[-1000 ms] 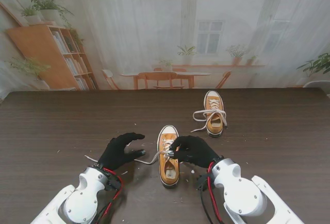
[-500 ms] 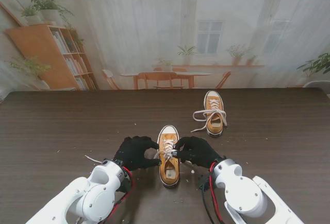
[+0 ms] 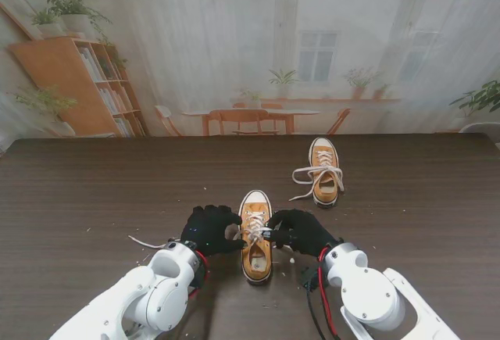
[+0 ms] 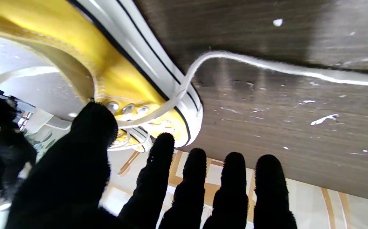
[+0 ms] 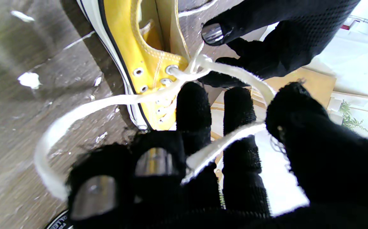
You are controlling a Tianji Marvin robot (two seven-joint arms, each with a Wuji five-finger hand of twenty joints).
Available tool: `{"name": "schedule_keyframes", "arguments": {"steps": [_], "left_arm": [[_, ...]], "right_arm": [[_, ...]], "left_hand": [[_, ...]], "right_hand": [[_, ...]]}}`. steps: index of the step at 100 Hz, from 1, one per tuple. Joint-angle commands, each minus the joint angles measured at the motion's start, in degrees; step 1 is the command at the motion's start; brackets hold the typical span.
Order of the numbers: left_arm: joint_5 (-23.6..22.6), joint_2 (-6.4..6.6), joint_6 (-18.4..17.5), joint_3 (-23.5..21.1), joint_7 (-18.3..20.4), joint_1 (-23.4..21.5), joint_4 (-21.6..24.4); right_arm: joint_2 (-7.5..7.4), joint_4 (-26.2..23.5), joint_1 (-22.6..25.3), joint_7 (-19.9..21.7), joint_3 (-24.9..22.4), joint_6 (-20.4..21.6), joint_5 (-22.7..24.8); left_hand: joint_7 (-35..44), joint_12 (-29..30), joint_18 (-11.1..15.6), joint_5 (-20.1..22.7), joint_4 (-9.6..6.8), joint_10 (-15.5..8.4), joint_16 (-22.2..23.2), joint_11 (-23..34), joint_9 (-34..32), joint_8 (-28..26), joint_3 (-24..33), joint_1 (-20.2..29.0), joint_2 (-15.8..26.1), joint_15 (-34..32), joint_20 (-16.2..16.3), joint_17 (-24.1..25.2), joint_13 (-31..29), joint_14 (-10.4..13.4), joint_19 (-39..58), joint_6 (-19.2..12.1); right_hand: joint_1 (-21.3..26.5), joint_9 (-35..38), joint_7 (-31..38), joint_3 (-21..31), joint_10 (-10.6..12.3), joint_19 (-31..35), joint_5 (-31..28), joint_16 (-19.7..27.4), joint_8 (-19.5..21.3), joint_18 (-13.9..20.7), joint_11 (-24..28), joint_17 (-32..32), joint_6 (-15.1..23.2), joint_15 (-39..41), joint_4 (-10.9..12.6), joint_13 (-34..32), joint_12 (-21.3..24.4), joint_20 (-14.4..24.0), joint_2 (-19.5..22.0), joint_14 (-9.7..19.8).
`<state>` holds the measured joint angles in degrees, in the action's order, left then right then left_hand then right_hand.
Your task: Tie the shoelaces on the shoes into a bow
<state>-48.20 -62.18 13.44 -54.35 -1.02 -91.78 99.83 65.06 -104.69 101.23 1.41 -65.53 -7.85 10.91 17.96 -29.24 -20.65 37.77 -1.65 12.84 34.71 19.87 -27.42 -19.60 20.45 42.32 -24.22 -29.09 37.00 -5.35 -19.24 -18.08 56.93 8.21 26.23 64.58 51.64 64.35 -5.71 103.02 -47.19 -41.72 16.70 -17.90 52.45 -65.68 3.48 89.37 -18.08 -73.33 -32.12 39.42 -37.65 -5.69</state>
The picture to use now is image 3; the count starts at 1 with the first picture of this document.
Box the red cable on arm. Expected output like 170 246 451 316
316 248 341 337
189 249 209 300

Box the printed room scene backdrop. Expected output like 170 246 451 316
0 0 500 138

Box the red cable on left arm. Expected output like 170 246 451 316
189 249 209 300

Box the black cable on table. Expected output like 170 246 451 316
305 288 327 340

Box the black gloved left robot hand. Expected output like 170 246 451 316
179 204 248 258

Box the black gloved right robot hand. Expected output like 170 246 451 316
264 209 345 259

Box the red cable on right arm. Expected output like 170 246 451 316
316 248 341 337

